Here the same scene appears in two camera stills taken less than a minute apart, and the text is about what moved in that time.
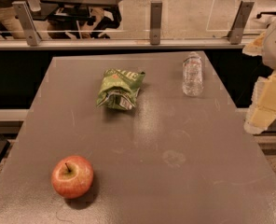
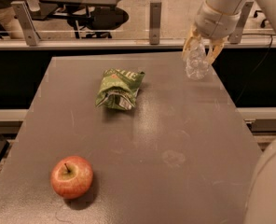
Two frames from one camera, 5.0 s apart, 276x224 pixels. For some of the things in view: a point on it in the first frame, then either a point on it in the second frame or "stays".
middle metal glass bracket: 156,22 stays
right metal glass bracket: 235,35 stays
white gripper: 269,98 -> 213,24
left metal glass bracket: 31,31 stays
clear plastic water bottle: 193,76 -> 197,62
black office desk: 75,7 stays
